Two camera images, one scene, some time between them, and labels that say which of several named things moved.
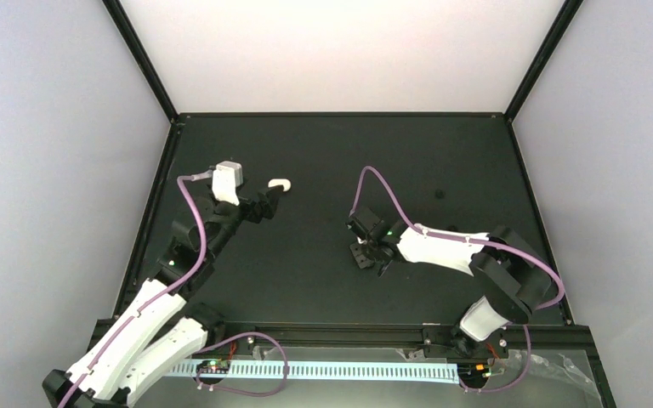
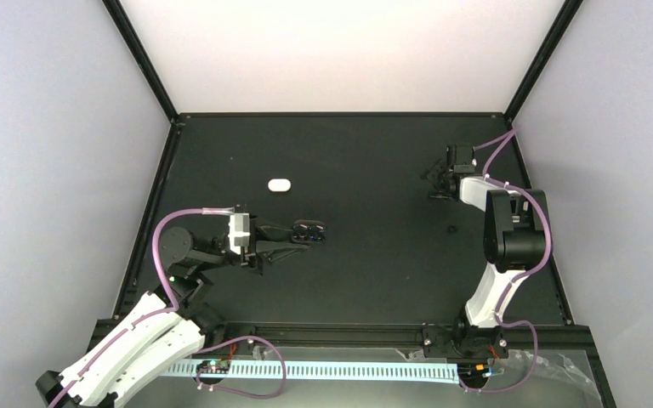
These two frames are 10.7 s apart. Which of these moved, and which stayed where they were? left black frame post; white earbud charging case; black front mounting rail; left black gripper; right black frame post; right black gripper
Moved: left black gripper; right black gripper
Stayed: left black frame post; white earbud charging case; right black frame post; black front mounting rail
